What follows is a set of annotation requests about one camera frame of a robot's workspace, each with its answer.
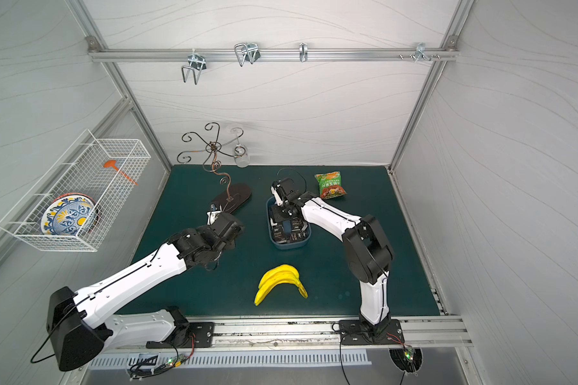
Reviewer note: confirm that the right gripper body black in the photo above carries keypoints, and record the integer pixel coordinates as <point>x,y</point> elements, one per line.
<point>286,214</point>

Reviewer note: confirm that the teal plastic storage box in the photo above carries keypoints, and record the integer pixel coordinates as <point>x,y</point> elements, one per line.
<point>289,234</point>

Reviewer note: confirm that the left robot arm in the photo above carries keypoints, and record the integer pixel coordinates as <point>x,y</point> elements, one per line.
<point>84,323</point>

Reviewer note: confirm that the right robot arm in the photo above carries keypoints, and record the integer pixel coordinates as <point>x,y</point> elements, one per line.
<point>367,249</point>

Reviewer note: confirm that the green snack bag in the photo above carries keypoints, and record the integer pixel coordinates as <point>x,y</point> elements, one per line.
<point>330,185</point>

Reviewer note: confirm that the metal scroll stand dark base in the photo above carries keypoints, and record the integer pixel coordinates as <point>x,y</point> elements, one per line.
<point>233,196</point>

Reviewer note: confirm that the clear glass cup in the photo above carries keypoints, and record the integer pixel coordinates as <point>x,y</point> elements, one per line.
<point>241,155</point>

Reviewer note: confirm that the yellow banana bunch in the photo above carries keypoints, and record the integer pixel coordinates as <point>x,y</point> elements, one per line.
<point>281,275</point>

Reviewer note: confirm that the orange plastic spoon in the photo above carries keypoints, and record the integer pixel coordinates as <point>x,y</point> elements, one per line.
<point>113,165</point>

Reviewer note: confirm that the blue yellow patterned plate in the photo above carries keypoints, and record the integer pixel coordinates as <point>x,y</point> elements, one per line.
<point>69,215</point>

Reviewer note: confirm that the small metal hook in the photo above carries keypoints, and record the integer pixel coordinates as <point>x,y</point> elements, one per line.
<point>303,52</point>

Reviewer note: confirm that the metal double hook middle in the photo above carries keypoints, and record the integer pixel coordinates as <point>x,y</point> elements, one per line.
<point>247,53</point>

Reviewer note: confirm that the metal double hook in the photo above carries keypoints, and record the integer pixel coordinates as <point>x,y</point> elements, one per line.
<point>247,53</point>
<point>195,65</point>

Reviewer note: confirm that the metal double hook left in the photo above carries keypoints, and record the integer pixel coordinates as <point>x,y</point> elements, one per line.
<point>195,65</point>

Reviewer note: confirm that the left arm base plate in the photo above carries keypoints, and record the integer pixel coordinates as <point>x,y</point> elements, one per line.
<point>202,334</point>

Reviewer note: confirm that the aluminium front rail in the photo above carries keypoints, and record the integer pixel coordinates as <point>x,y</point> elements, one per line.
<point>289,332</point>

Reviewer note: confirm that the aluminium rail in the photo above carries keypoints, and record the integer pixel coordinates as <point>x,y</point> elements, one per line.
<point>268,55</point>
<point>289,332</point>

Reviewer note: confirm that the white wire basket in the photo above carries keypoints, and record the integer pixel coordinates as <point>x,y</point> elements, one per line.
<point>80,169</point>

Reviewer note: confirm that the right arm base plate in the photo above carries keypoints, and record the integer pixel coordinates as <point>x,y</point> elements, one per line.
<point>361,333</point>

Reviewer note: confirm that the aluminium top rail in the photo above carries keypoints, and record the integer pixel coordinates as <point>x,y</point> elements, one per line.
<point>268,55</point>

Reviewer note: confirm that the metal bracket hook right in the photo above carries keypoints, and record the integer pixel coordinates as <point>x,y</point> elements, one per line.
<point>420,54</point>

